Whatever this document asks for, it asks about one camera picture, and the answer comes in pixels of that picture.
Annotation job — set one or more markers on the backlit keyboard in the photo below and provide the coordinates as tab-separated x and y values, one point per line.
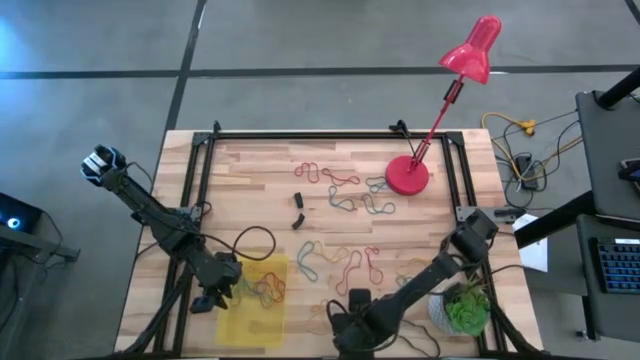
620	265

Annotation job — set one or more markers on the black pole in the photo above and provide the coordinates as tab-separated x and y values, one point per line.
620	89

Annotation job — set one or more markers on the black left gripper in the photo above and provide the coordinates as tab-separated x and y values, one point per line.
222	275

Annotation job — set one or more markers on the black diagonal desk bar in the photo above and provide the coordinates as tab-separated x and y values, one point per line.
555	222

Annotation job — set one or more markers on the dark grey keyboard shelf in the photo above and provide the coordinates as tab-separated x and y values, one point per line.
590	310

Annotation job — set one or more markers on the black power brick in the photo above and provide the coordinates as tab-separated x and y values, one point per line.
526	172

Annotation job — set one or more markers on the black handheld device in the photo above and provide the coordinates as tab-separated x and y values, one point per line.
631	171

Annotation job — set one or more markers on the white pot with succulent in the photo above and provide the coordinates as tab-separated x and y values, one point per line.
467	310

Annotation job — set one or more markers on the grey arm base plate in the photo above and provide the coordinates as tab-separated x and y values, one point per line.
502	214

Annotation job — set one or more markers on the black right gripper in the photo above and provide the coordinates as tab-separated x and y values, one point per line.
362	332

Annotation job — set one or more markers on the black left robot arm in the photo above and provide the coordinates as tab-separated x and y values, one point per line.
150	210

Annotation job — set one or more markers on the grey metal stand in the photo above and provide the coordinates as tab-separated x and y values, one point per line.
45	247

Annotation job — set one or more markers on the white paper sheet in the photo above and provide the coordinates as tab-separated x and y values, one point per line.
535	255

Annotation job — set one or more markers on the black device with blue light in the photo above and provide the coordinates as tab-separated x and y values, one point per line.
15	215

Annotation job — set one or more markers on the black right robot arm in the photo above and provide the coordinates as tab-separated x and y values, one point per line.
430	270

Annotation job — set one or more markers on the yellow translucent plastic bin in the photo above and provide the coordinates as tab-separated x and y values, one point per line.
250	330

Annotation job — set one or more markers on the yellow rubber band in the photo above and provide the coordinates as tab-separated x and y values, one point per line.
315	312
330	259
412	261

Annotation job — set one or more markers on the red desk lamp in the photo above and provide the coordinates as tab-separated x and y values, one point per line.
407	176

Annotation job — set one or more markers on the dark grey desk panel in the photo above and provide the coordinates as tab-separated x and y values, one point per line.
605	150

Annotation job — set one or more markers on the black frame clamp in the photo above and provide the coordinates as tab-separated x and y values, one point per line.
216	126
399	127

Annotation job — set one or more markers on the small black clip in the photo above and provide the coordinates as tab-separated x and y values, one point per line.
298	200

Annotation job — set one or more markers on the short wide dark rubber band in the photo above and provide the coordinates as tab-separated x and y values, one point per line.
298	221

